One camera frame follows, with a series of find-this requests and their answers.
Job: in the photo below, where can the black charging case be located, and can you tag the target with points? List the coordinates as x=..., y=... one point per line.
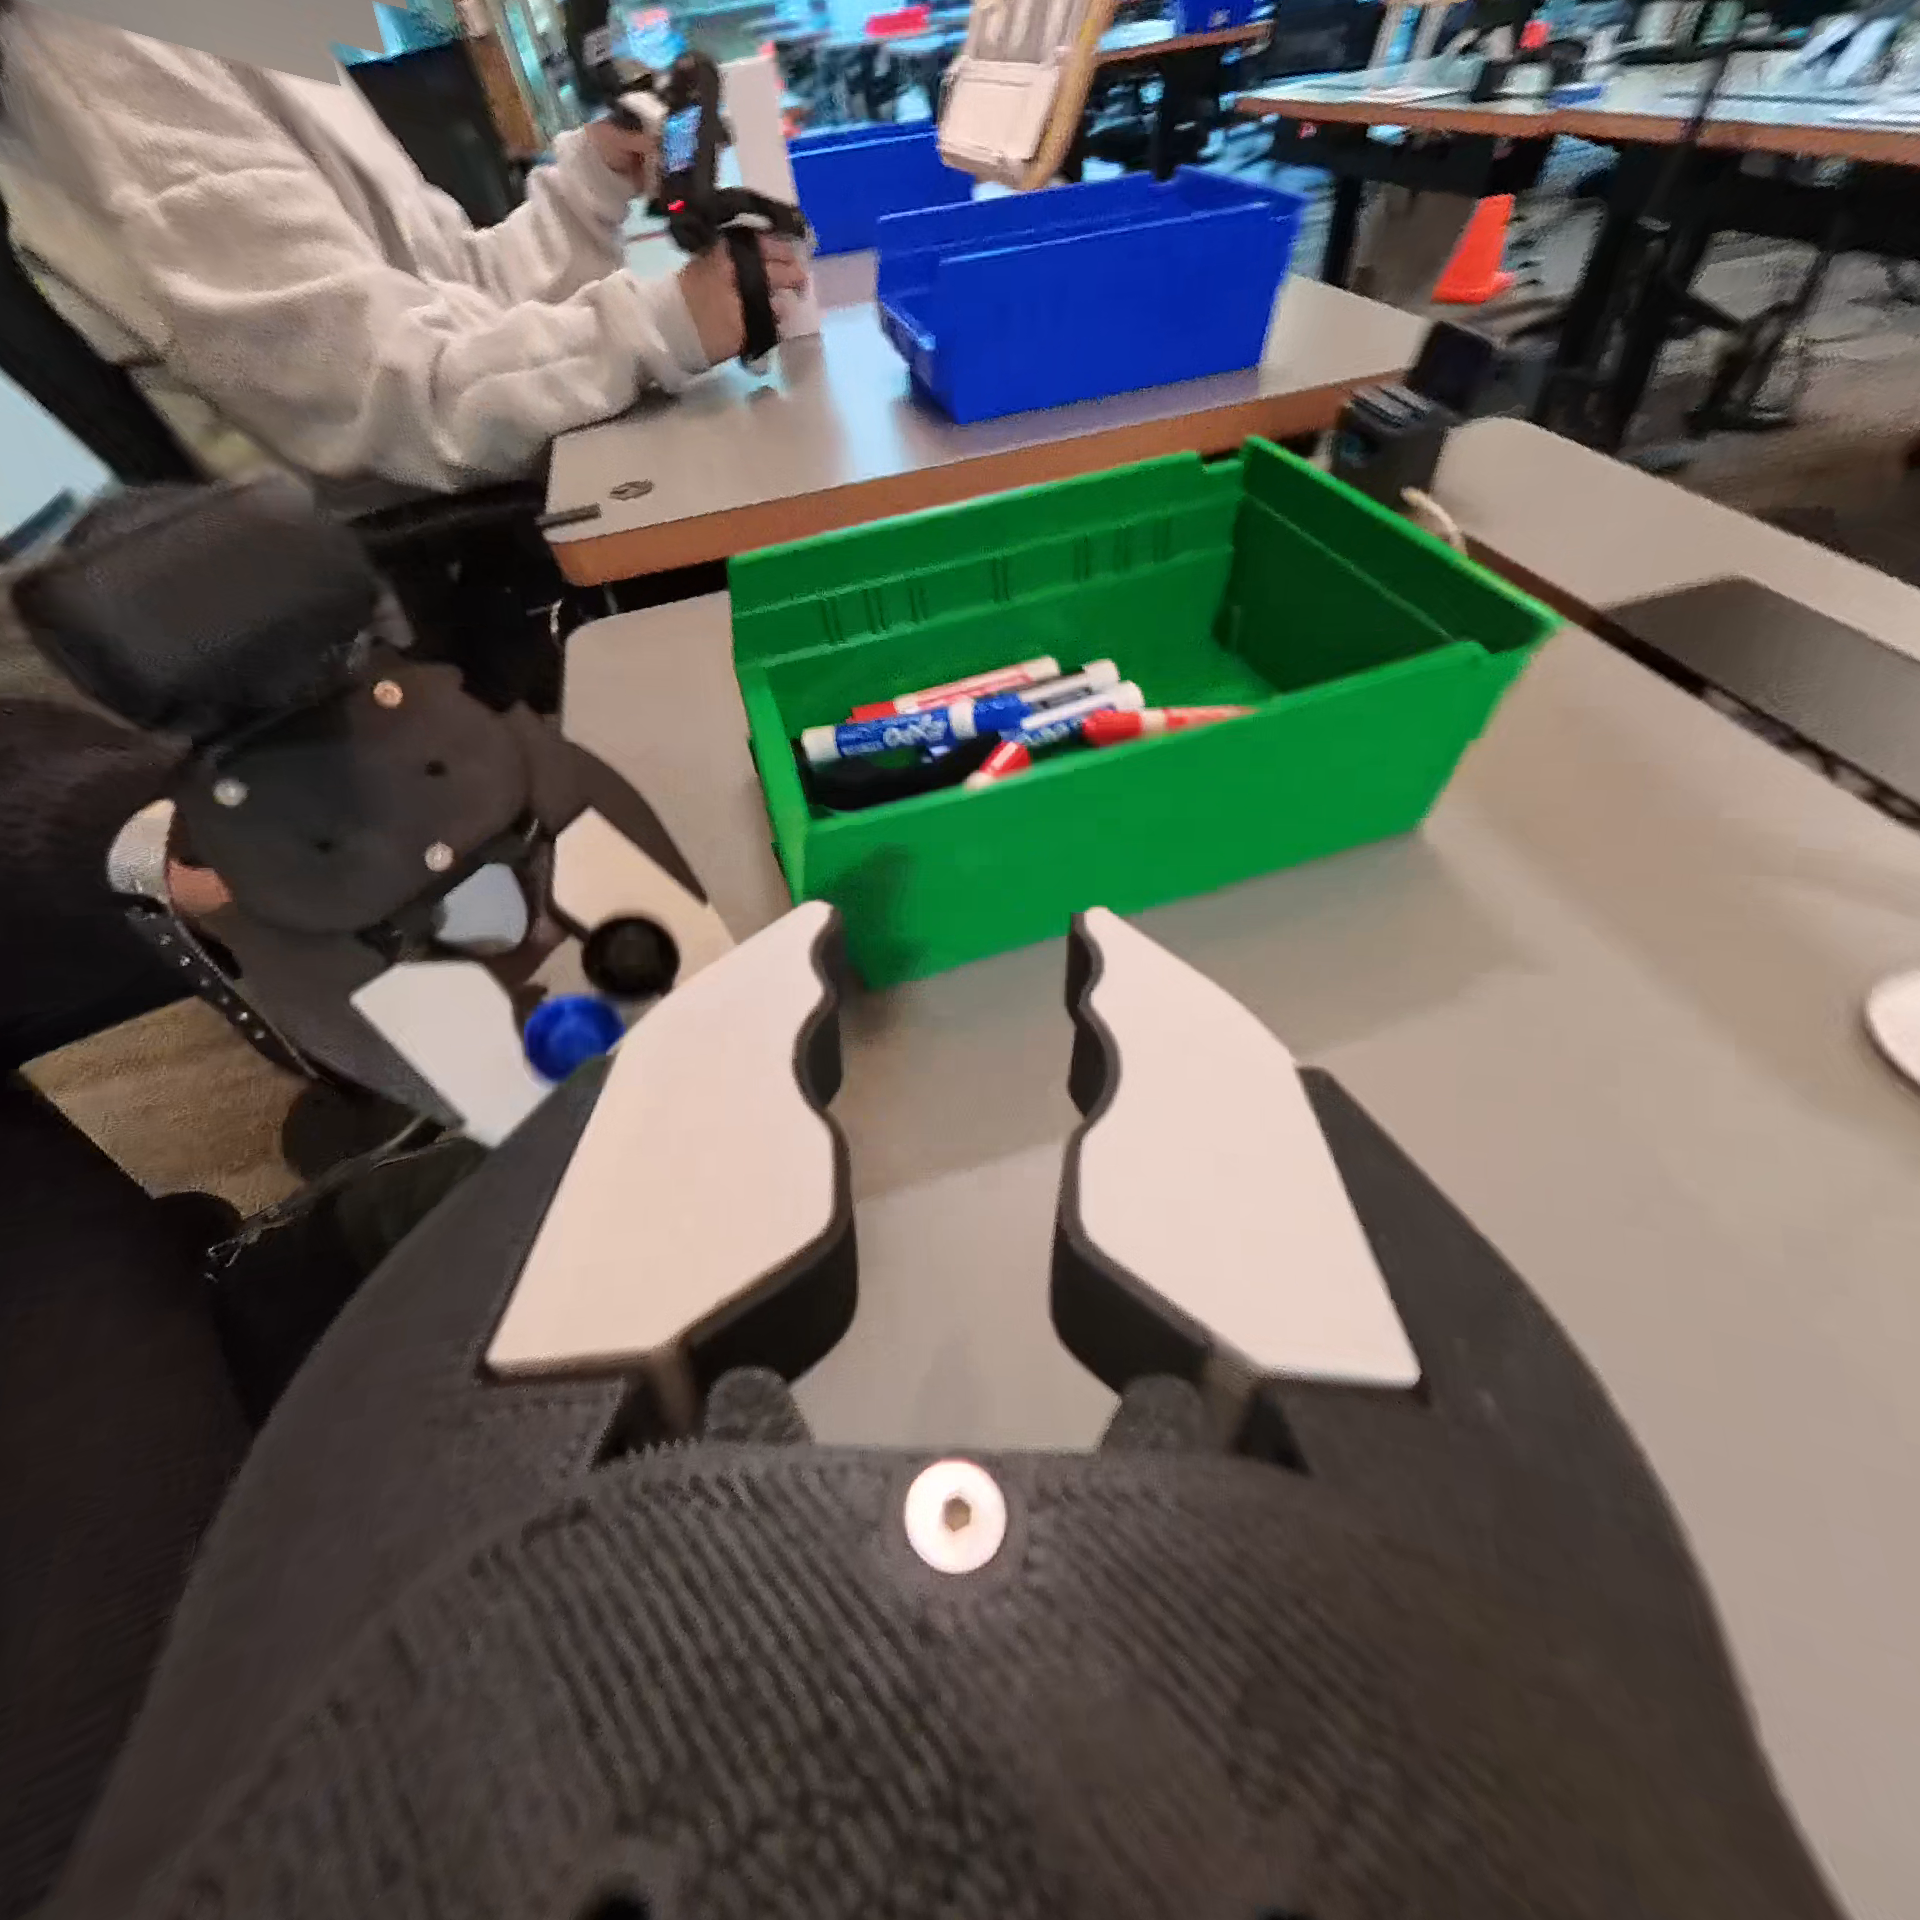
x=1387, y=443

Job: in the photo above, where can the person's left hand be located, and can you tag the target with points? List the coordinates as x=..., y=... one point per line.
x=196, y=886

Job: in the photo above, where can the blue plastic bin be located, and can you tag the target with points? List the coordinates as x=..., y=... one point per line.
x=856, y=188
x=1080, y=316

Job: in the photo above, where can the dark desk panel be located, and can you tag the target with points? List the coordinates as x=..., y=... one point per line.
x=1769, y=662

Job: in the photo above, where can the person's left forearm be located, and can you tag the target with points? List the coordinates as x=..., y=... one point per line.
x=76, y=902

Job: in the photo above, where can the white document stand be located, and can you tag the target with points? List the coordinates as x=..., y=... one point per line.
x=1897, y=1028

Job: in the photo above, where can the long grey table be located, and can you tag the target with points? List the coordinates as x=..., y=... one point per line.
x=1425, y=108

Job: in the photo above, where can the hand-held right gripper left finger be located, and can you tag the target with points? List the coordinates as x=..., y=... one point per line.
x=674, y=1184

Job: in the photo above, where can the green plastic bin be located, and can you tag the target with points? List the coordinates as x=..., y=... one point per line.
x=1125, y=856

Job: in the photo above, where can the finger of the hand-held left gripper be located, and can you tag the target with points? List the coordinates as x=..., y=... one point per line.
x=628, y=878
x=451, y=1028

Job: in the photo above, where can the orange traffic cone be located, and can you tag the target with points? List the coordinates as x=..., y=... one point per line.
x=1476, y=263

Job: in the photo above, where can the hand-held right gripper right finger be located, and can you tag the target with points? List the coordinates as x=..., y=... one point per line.
x=1229, y=1200

